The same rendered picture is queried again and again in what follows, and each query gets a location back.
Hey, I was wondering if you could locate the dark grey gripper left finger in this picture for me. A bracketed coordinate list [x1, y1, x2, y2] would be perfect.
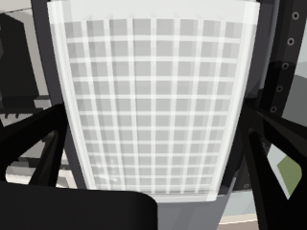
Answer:
[0, 103, 68, 187]

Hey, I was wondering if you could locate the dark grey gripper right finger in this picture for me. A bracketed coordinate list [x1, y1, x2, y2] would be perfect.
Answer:
[239, 103, 307, 230]

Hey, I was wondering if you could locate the black perforated breadboard table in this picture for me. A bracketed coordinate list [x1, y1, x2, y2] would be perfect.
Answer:
[232, 0, 307, 193]

